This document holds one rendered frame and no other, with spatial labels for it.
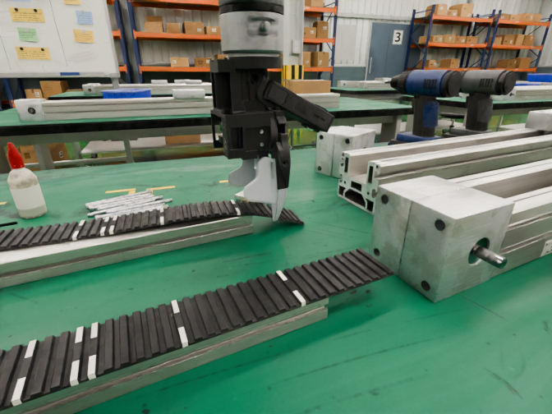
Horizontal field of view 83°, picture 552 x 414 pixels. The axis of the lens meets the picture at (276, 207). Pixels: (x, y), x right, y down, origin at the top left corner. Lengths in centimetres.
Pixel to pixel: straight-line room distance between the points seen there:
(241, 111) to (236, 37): 8
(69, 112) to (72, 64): 131
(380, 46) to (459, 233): 1290
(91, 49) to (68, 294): 280
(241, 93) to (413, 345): 32
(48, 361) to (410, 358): 27
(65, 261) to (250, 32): 33
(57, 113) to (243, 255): 155
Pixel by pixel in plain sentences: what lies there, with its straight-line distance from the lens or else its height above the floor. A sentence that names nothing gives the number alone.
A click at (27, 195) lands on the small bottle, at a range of 62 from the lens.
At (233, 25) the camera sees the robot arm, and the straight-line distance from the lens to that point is 40.
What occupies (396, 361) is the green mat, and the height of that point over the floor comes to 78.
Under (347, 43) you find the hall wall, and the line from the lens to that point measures 1249.
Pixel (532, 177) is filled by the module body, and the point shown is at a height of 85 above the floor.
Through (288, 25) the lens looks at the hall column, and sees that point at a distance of 628.
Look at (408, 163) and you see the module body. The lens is 55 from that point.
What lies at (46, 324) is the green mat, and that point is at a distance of 38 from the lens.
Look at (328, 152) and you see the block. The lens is 70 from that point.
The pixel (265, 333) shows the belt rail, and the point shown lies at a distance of 29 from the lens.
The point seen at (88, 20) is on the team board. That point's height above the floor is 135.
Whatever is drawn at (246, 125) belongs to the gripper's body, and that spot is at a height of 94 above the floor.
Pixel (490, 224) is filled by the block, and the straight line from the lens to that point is 37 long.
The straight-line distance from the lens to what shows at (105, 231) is 44.
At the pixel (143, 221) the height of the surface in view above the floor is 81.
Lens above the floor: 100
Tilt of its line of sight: 24 degrees down
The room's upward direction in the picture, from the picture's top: straight up
